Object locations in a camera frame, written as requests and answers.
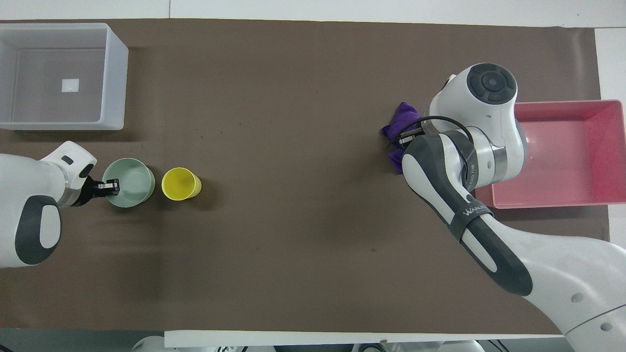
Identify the yellow cup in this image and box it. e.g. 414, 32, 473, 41
161, 167, 202, 201

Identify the translucent white plastic box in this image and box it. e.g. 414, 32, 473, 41
0, 23, 129, 131

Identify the black cable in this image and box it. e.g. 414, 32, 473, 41
413, 115, 476, 184

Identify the purple cloth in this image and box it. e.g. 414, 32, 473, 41
381, 102, 423, 176

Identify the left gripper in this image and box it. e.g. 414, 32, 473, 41
72, 176, 102, 207

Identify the pale green cup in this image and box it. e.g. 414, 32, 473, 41
102, 157, 156, 209

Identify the pink plastic box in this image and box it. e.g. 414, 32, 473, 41
475, 99, 626, 210

